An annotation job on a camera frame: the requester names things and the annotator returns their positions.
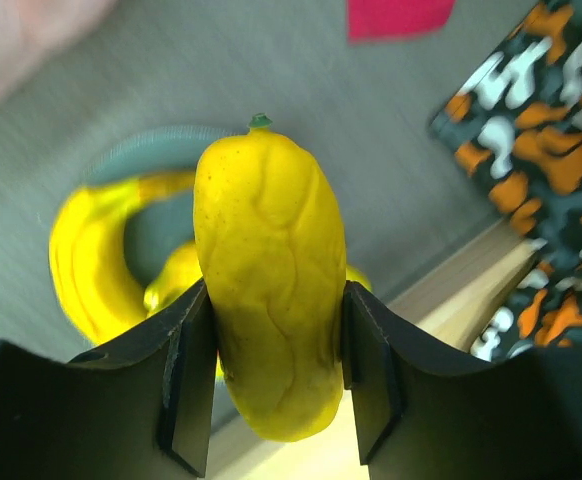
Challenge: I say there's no red cloth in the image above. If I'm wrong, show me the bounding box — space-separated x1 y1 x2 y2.
347 0 455 42

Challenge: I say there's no yellow fake fruit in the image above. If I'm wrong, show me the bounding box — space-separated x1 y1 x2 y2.
193 113 346 442

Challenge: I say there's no wooden tray frame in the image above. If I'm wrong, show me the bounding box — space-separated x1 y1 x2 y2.
207 222 534 479

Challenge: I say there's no grey-green plate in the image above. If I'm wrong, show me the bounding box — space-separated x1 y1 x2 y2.
83 124 250 289

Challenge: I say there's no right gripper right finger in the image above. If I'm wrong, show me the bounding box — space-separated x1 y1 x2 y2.
341 282 582 479

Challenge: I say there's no large yellow banana bunch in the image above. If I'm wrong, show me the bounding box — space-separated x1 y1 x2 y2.
48 170 195 345

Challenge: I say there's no patterned orange black fabric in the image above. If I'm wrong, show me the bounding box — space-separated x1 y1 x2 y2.
430 1 582 362

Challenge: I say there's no pink plastic bag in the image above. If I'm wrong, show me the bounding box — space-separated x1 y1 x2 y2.
0 1 116 101

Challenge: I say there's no small yellow banana bunch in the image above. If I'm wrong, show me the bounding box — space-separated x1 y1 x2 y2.
346 265 372 292

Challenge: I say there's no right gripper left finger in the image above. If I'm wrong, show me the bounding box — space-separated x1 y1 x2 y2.
0 283 216 479

